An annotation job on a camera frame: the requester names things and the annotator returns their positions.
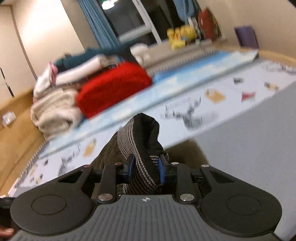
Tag blue curtain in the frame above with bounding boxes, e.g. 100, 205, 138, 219
78, 0, 119, 48

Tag dark red cushion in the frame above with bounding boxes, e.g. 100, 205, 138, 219
198, 8, 220, 42

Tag white plush toy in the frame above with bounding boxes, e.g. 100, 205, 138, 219
130, 43, 151, 65

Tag purple bag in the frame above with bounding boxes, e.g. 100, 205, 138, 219
234, 26, 259, 49

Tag red folded blanket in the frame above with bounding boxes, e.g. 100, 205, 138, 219
76, 62, 152, 118

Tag white printed bed sheet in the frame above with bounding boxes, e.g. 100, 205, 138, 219
7, 59, 296, 197

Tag yellow plush toys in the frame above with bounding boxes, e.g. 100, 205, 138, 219
166, 25, 197, 50

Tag teal shark plush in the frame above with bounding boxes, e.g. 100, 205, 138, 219
54, 40, 140, 73

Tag brown corduroy pants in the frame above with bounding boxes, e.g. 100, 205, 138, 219
91, 113, 208, 195

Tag wooden bed frame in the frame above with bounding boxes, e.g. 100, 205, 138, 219
0, 44, 296, 197

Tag cream folded blanket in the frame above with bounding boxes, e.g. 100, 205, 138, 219
31, 89, 84, 141

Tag light blue patterned blanket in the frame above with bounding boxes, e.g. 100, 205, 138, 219
41, 49, 258, 157

